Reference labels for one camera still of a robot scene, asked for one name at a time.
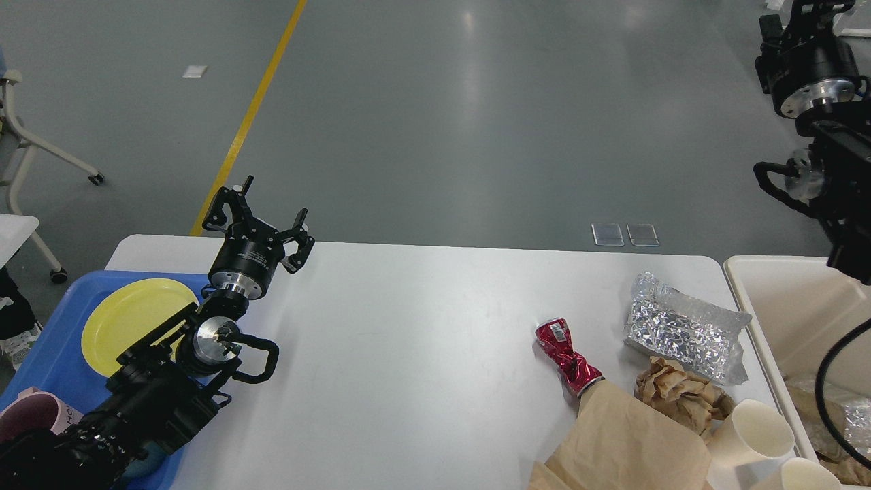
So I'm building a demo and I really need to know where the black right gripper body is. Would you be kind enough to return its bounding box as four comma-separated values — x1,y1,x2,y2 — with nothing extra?
771,34,861,120

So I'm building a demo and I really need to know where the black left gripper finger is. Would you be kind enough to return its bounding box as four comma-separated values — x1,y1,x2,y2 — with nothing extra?
202,176,265,241
269,208,316,275

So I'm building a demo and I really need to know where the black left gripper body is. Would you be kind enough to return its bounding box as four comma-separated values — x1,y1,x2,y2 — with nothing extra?
208,237,285,300

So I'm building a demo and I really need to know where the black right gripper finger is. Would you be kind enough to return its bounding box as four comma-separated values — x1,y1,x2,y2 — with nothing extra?
754,14,790,96
786,1,856,46

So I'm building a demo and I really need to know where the yellow plastic plate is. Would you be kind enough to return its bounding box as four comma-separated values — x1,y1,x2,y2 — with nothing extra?
81,277,199,378

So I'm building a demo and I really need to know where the aluminium foil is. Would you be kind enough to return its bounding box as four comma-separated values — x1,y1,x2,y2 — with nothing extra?
623,271,752,387

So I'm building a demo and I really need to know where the brown paper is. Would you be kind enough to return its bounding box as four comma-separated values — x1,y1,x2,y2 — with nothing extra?
634,356,736,441

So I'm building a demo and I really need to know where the brown paper bag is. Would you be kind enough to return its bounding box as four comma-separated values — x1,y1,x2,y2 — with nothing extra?
527,380,712,489

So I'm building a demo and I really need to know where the dark green mug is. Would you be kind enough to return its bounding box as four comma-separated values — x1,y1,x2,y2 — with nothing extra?
121,443,167,481

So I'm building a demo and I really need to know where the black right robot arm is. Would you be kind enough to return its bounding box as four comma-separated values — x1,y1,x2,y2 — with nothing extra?
753,1,870,286

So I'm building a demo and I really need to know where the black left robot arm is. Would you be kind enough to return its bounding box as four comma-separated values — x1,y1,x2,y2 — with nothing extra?
2,176,316,489

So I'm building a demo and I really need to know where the white paper scrap on floor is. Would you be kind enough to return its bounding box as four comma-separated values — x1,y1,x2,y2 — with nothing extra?
182,65,208,80

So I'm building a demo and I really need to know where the blue plastic tray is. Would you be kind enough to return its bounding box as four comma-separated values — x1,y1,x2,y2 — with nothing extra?
2,271,221,489

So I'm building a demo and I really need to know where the white side table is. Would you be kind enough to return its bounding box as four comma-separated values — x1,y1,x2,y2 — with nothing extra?
0,213,39,269

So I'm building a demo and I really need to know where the beige plastic bin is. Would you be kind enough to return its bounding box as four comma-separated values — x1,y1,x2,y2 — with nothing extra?
724,255,870,460

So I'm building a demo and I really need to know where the clear floor plate right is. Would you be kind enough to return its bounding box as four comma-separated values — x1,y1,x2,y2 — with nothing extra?
627,223,660,247

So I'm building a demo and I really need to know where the clear floor plate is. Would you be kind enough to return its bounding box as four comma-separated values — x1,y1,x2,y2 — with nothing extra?
627,223,660,247
591,223,625,247

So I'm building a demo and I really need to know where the pink ribbed mug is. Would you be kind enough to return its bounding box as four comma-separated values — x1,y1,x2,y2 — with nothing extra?
1,387,84,442

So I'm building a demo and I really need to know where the clear floor plate left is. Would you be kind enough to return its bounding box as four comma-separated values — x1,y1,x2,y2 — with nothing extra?
591,223,625,247

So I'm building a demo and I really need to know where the crushed red soda can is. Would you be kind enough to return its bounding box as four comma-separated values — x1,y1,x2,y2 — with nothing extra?
534,318,604,398

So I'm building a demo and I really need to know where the foil inside bin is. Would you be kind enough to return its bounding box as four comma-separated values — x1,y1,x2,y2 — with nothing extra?
789,381,871,470

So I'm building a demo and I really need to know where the white paper cup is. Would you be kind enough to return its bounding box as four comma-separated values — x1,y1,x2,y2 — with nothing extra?
750,458,841,489
707,398,796,468

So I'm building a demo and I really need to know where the white chair frame with casters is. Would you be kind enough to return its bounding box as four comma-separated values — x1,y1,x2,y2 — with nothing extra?
0,69,106,285

